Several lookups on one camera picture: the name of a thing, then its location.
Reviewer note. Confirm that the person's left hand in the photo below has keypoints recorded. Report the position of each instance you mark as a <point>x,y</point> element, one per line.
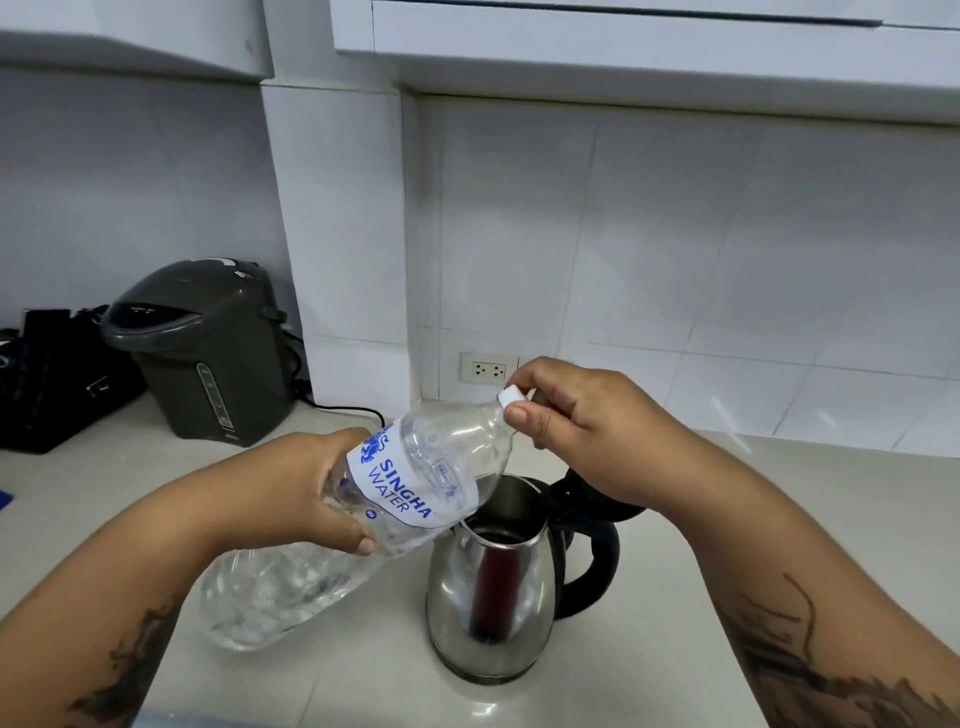
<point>289,487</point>

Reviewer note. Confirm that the person's right hand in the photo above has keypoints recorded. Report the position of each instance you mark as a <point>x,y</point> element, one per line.
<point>607,435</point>

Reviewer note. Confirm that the person's right thumb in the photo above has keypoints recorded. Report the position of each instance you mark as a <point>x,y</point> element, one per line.
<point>534,427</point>

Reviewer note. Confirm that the person's left thumb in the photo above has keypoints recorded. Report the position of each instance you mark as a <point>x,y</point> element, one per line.
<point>349,536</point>

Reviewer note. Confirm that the white bottle cap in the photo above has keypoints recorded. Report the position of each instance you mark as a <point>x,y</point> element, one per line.
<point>514,397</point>

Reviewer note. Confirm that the clear plastic water bottle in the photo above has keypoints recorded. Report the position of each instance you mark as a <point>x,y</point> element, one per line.
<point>405,480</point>

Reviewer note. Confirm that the person's left forearm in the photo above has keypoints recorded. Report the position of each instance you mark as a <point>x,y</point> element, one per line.
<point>112,592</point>

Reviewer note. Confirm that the person's right forearm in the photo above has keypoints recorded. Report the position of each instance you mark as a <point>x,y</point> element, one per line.
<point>810,592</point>

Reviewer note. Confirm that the stainless steel electric kettle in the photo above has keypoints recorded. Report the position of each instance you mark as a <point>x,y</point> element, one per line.
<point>510,600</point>

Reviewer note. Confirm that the grey hot water dispenser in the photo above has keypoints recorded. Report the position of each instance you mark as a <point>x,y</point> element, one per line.
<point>214,352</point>

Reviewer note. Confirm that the black bag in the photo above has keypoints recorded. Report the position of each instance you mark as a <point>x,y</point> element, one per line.
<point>52,382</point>

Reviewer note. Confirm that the blue object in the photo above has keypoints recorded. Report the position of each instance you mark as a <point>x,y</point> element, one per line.
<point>4,499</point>

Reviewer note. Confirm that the white wall socket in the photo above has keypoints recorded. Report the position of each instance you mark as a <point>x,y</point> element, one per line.
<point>487,368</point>

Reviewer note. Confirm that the white wall cabinet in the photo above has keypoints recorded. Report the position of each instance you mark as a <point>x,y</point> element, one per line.
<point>127,34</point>
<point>645,45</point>

